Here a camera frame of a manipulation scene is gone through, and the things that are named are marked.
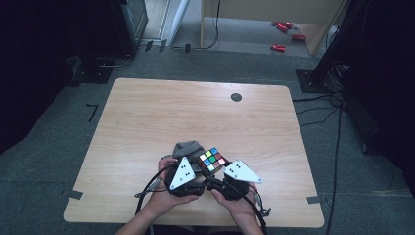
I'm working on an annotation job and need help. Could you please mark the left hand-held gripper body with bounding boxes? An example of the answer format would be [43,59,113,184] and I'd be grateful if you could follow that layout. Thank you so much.
[164,156,207,198]

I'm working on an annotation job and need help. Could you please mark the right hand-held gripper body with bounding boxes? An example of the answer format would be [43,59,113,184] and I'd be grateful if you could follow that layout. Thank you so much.
[214,159,263,201]

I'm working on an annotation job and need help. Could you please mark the multicoloured puzzle cube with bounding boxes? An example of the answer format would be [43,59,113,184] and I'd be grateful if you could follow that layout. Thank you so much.
[198,147,228,174]

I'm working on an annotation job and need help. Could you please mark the grey cloth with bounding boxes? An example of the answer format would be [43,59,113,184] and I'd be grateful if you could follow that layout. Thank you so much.
[161,140,207,168]

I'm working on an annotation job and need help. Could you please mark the person's left hand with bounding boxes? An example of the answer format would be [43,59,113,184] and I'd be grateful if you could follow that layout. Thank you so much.
[143,156,201,218]

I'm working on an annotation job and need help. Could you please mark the black angled floor tape mark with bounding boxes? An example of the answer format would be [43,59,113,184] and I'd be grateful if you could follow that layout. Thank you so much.
[85,103,100,123]

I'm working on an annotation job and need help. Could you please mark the black metal stand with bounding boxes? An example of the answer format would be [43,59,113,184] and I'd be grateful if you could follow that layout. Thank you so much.
[295,0,373,94]

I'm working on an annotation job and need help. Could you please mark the black flat stand base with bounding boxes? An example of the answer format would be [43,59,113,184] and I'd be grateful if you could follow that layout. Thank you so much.
[69,55,114,85]

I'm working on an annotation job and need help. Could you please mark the white panel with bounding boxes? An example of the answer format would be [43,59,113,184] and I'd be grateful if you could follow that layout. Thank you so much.
[169,0,192,45]

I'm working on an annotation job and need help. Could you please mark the black monitor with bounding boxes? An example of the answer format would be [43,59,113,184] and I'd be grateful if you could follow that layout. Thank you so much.
[111,0,150,57]

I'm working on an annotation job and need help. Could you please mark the black curtain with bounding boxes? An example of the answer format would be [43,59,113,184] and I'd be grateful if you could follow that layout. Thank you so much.
[342,0,415,189]
[0,0,115,155]

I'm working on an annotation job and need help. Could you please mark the right hand-held gripper cable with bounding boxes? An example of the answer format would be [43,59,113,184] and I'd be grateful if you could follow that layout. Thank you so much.
[208,175,272,235]

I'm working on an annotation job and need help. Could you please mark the hand-held gripper cable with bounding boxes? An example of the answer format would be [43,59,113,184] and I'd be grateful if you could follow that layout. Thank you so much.
[208,175,272,235]
[134,163,174,216]

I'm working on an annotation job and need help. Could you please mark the left hand-held gripper cable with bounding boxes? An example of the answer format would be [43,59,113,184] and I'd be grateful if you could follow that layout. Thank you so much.
[134,163,174,216]

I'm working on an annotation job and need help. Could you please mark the long black floor cable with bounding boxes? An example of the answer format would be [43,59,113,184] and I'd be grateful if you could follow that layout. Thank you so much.
[326,107,344,229]

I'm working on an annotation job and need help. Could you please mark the black floor cables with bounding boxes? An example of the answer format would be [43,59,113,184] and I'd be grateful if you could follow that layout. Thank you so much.
[292,92,345,129]

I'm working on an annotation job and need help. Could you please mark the looped black floor cable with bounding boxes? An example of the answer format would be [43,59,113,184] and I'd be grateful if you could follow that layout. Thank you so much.
[96,53,133,69]

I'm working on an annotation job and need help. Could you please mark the hanging black cable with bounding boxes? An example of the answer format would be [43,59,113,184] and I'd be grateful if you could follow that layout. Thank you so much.
[169,0,221,51]

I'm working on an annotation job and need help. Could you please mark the coiled cable bundle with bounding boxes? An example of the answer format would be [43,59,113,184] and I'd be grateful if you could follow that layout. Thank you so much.
[326,62,350,93]

